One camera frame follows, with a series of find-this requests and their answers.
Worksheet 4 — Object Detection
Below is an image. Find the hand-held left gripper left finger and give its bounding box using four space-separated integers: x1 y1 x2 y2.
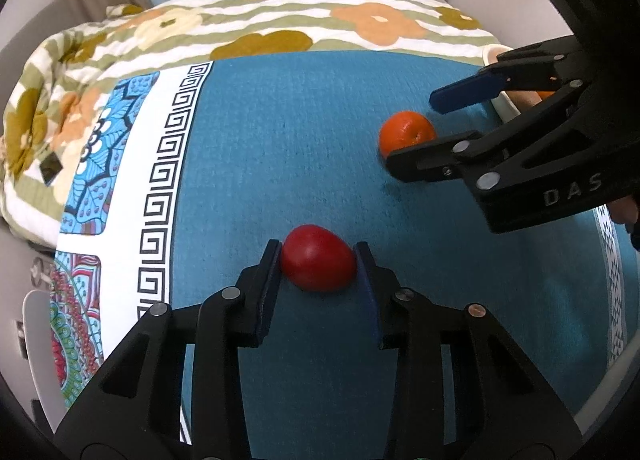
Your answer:
52 239 283 460

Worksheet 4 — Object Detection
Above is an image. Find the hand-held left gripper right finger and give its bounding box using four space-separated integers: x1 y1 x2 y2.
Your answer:
354 241 583 460

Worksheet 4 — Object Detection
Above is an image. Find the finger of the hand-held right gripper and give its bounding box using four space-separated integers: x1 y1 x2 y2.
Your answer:
429 35 596 114
386 83 596 191

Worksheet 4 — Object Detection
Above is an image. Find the small dark orange tangerine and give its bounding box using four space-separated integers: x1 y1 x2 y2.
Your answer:
378 111 437 161

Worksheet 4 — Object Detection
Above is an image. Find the white oval bowl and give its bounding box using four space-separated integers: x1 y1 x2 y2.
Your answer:
482 45 556 122

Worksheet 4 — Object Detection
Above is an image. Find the red tomato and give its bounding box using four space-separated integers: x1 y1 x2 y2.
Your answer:
280 224 358 293

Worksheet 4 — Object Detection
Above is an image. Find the person's right hand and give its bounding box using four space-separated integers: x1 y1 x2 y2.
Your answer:
607 195 640 236

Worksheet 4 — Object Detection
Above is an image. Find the blue patterned tablecloth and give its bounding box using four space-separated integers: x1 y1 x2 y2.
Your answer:
47 48 631 460

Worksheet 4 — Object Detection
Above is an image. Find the floral striped blanket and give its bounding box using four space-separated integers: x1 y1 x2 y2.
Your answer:
0 0 513 248

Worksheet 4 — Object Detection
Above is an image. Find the small black square object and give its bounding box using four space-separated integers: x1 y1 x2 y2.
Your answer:
39 153 63 186

